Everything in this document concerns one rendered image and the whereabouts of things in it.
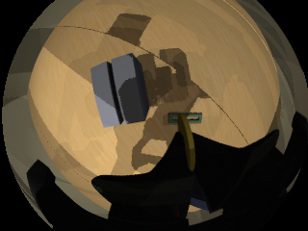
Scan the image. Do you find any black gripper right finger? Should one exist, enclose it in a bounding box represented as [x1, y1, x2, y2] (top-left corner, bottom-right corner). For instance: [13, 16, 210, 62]
[192, 128, 280, 213]

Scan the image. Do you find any green rectangular frame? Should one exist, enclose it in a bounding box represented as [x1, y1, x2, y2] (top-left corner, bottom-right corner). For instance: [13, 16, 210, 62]
[169, 113, 201, 123]

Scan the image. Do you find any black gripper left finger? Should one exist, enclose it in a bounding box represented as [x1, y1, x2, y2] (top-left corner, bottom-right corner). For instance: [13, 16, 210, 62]
[91, 132, 195, 219]

